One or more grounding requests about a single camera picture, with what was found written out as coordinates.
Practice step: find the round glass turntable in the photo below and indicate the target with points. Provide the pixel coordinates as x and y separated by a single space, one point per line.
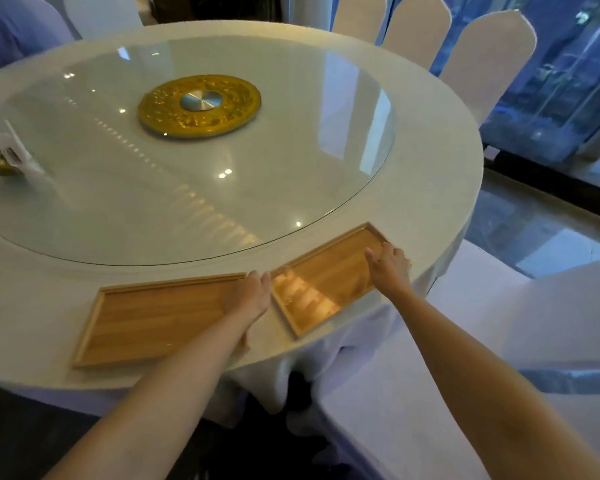
130 194

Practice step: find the matte wooden tray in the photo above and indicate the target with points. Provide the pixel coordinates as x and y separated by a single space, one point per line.
155 319

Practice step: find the silver turntable centre cap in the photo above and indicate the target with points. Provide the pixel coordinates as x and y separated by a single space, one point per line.
201 100

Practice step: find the gold round turntable base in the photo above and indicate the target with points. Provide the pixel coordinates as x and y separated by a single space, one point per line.
160 117

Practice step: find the white tablecloth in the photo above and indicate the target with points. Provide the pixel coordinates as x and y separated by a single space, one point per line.
432 169

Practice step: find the white covered chair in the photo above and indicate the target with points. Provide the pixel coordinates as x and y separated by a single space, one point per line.
417 32
530 319
490 64
357 17
15 29
102 14

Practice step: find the glossy wooden tray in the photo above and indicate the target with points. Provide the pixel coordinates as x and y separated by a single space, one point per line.
325 279

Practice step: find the white paper napkins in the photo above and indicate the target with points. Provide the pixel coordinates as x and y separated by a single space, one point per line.
17 152

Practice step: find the person's right forearm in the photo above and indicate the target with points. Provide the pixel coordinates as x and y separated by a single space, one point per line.
470 384

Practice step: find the person's left hand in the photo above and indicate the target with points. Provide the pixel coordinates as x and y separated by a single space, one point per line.
245 302

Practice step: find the glass window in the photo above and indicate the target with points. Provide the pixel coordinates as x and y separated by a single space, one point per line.
570 79

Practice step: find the person's left thumb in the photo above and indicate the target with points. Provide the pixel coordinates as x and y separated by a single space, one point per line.
265 285

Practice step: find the person's right hand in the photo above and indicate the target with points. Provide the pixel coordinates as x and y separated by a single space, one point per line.
390 272

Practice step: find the person's right thumb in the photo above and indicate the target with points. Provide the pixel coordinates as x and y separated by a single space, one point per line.
371 259

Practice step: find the brass napkin holder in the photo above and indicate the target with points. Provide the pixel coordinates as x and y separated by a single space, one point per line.
0 164

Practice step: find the person's left forearm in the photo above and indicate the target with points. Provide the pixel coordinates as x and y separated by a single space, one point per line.
165 394

